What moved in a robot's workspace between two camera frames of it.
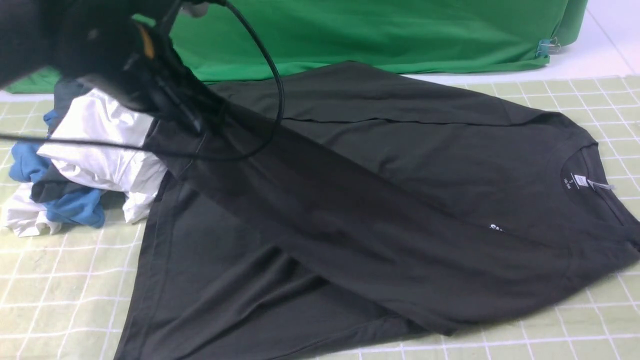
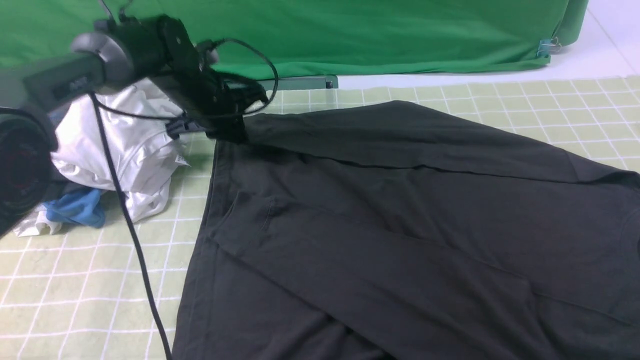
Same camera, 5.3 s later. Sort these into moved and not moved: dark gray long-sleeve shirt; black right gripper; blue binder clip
Moved: black right gripper
Not moved: dark gray long-sleeve shirt; blue binder clip
